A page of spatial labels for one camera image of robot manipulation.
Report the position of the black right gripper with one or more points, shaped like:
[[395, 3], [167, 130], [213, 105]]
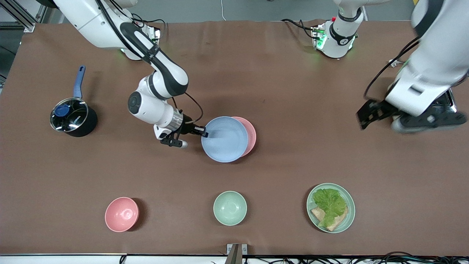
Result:
[[189, 126]]

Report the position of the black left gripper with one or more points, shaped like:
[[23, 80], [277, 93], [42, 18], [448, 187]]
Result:
[[381, 107]]

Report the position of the blue plate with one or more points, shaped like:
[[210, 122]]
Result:
[[225, 139]]

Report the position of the pink plate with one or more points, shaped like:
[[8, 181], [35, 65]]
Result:
[[251, 135]]

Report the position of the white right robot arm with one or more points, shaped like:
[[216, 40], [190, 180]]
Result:
[[154, 95]]

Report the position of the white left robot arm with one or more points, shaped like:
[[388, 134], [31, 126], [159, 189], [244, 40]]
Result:
[[428, 69]]

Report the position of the white power plug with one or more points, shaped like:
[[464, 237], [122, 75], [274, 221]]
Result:
[[395, 63]]

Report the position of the green bowl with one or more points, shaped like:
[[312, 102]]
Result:
[[230, 208]]

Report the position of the cream and chrome toaster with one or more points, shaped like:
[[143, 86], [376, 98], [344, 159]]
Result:
[[449, 102]]

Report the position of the green lettuce leaf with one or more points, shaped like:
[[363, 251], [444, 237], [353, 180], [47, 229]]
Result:
[[329, 203]]

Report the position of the green plate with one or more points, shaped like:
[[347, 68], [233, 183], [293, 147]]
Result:
[[350, 216]]

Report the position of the brown bread slice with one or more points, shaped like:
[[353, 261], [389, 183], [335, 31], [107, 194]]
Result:
[[339, 222]]

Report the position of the pink bowl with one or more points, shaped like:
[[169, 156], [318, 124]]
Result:
[[121, 214]]

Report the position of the glass lid with blue knob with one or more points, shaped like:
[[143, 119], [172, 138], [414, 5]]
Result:
[[69, 114]]

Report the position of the metal table bracket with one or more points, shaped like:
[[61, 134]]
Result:
[[236, 253]]

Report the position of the aluminium frame profile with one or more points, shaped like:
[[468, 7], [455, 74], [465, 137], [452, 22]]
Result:
[[22, 16]]

